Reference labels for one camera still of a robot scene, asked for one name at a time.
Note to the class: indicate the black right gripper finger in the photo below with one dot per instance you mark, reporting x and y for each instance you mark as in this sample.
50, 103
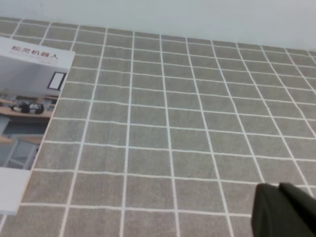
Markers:
283, 211

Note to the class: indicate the white robot brochure book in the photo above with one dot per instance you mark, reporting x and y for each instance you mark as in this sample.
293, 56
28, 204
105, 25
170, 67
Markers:
31, 80

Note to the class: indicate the grey checked tablecloth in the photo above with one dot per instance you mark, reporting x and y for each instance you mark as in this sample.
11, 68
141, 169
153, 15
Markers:
160, 136

